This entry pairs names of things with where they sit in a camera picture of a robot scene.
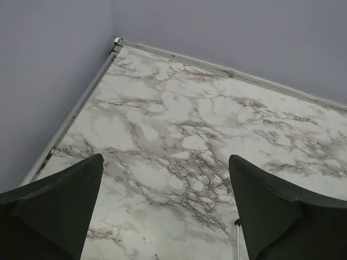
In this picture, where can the blue framed small whiteboard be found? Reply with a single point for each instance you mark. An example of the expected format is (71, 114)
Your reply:
(238, 225)

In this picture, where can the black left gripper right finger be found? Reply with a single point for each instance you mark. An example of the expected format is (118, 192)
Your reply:
(281, 220)

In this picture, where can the aluminium table edge frame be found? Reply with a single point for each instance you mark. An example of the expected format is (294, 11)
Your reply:
(119, 43)

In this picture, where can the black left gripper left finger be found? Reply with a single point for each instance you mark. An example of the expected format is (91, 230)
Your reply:
(49, 218)

